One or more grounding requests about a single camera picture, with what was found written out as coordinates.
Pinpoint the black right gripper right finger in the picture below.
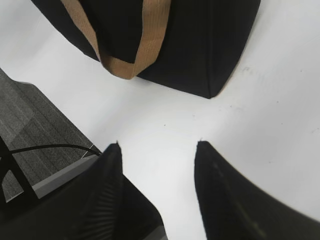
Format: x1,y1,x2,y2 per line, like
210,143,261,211
194,141,320,240

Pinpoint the black canvas tote bag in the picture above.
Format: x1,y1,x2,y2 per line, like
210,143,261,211
34,0,260,99

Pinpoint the black table frame leg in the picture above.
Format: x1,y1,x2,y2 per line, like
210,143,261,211
0,137,39,207

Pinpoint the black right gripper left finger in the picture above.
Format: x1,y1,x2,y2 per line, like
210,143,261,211
0,143,167,240

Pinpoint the black floor cable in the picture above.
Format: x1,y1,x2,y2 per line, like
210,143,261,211
9,144,103,155

